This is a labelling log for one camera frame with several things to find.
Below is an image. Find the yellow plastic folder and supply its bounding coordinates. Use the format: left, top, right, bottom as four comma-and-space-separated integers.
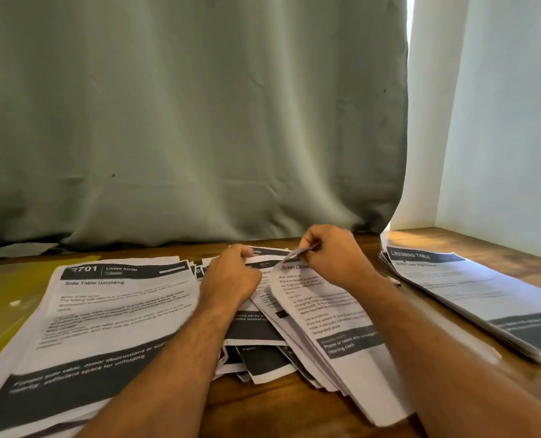
0, 255, 102, 374

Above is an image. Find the large stack of printed sheets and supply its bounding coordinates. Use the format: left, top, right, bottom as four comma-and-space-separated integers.
0, 255, 204, 438

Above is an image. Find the small grey metal tool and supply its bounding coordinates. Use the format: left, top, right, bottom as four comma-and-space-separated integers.
281, 242, 322, 264

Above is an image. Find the stapled printed paper set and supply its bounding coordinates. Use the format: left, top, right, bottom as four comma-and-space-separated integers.
270, 257, 415, 428

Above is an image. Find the person's right forearm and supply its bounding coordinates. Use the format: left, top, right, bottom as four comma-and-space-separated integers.
349, 273, 541, 438

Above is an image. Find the green fabric curtain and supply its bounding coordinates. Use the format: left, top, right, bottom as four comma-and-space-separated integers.
0, 0, 409, 257

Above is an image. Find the neat stack of printed documents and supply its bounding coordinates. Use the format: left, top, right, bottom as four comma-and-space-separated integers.
378, 244, 541, 366

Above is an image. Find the person's right hand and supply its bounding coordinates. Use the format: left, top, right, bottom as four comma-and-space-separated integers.
298, 224, 379, 293

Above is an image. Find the white fabric curtain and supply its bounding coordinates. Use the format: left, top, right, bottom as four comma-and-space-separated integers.
380, 0, 473, 247

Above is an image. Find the pile of loose printed papers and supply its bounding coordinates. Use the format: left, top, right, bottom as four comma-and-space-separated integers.
196, 245, 344, 394

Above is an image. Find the person's left hand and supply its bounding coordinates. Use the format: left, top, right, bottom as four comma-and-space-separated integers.
199, 244, 263, 316

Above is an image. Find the person's left forearm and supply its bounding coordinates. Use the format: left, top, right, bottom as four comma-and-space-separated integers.
76, 300, 237, 438

